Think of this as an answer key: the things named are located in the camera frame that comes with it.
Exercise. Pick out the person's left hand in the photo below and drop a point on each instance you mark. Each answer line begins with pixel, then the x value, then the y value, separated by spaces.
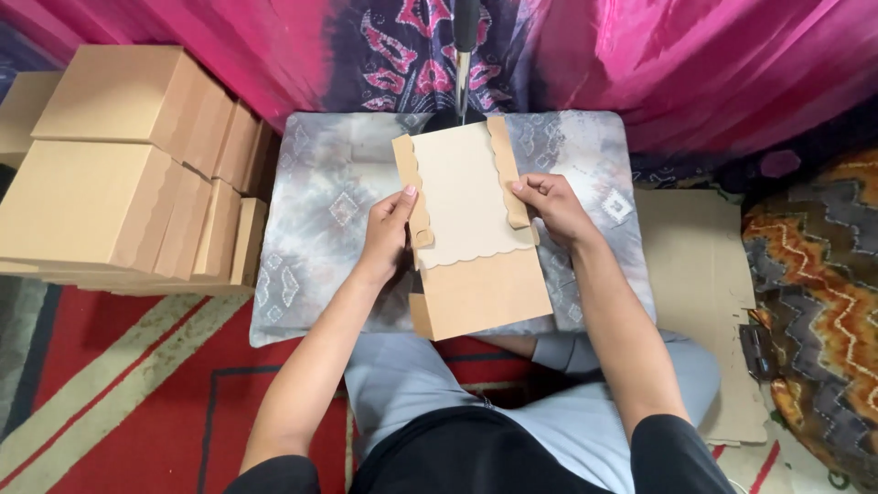
pixel 384 237

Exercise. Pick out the person's right hand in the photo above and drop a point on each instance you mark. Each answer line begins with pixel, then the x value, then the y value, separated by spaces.
pixel 559 209

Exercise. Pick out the brown cardboard box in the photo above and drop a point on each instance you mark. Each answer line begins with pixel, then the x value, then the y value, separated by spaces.
pixel 480 274

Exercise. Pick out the grey tie-dye pillow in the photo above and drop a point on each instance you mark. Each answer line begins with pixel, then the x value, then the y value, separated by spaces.
pixel 322 206

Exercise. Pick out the person's light grey trousers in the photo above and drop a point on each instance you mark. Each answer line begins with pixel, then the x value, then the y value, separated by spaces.
pixel 425 377

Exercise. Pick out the flat brown cardboard sheets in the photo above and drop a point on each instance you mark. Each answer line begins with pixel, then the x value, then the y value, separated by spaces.
pixel 693 274

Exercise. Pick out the black silver stand pole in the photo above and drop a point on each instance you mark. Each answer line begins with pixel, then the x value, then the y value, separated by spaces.
pixel 465 41

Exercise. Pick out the pink purple tie-dye cloth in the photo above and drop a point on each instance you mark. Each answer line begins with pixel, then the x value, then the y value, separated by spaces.
pixel 686 62

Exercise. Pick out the person's black shirt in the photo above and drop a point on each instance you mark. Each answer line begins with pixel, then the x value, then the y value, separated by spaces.
pixel 480 456

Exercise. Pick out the small dark metal object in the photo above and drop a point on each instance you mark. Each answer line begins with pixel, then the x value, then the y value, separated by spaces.
pixel 758 353

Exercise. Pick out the orange grey zigzag blanket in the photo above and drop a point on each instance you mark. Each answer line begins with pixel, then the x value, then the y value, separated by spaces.
pixel 823 274

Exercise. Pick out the stack of folded cardboard boxes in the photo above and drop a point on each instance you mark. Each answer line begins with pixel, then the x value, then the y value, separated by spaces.
pixel 103 178

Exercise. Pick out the red striped rug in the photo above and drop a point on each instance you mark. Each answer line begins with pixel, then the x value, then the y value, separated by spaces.
pixel 137 398

